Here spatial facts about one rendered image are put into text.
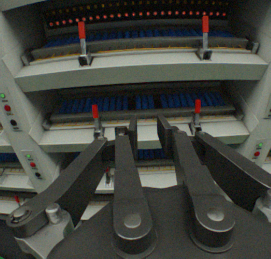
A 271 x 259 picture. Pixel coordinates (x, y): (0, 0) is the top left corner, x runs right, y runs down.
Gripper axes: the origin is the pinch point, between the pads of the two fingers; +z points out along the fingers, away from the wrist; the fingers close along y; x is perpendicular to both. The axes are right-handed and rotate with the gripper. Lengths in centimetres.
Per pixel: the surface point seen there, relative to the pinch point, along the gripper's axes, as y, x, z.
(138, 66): -0.6, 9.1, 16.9
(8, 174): -54, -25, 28
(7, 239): -69, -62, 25
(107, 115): -10.2, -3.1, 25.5
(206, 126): 17.8, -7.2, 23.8
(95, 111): -12.3, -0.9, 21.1
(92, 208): -23, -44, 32
